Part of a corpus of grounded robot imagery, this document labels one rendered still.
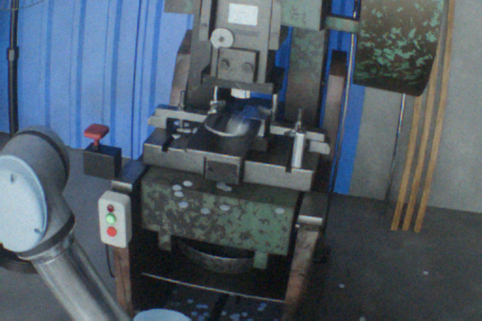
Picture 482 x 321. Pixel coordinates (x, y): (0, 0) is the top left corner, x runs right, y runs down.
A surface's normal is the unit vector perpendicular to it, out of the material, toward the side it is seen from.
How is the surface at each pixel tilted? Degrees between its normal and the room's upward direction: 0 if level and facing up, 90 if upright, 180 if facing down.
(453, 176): 90
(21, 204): 85
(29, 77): 90
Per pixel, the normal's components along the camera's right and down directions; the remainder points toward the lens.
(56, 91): -0.20, 0.37
